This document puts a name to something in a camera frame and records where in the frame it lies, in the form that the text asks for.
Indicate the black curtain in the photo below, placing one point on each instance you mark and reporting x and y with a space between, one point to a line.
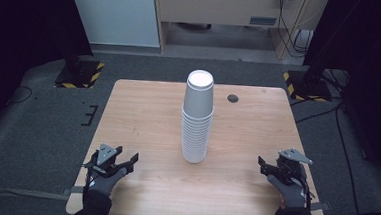
23 27
365 48

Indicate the black round table grommet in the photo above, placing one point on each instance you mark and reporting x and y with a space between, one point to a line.
232 98

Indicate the person's left hand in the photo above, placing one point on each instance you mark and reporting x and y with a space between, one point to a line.
102 185

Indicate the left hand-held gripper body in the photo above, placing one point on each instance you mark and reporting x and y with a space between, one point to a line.
106 155

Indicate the beige wooden desk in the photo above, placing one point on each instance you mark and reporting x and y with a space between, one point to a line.
218 7

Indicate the black stand base hazard stripes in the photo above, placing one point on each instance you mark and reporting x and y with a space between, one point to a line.
308 88
80 75

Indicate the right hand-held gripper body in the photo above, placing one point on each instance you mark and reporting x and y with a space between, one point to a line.
292 160

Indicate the stack of white paper cups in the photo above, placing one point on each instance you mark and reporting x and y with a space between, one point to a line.
196 121

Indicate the person's right hand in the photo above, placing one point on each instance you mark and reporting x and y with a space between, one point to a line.
291 195

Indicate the white cabinet panel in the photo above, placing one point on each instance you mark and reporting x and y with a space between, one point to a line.
114 12

